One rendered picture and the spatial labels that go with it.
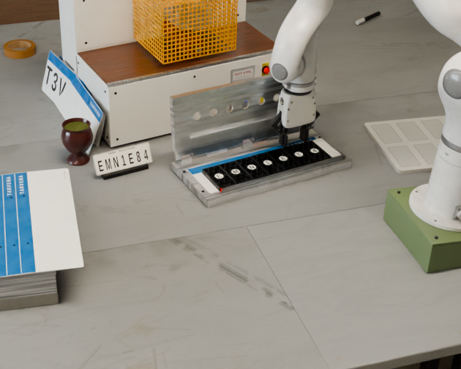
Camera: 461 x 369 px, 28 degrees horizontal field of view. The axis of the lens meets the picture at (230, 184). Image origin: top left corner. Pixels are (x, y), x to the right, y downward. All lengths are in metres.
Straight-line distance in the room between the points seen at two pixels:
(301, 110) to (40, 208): 0.75
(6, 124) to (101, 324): 0.92
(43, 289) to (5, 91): 1.03
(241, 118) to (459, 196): 0.65
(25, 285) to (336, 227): 0.77
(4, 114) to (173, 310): 1.00
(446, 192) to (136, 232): 0.73
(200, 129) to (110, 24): 0.43
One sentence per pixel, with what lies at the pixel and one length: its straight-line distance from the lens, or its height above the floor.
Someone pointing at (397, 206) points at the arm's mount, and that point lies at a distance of 2.23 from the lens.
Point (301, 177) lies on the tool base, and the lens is 2.41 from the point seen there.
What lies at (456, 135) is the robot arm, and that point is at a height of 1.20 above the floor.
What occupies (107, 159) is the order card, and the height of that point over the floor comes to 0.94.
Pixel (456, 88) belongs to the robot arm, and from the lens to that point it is 1.98.
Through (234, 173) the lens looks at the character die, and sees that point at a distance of 2.37.
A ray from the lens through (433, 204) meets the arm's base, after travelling 2.19.
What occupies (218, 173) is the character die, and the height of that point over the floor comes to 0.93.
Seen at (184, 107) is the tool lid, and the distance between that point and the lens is 2.36.
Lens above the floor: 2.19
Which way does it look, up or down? 33 degrees down
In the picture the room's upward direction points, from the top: 2 degrees clockwise
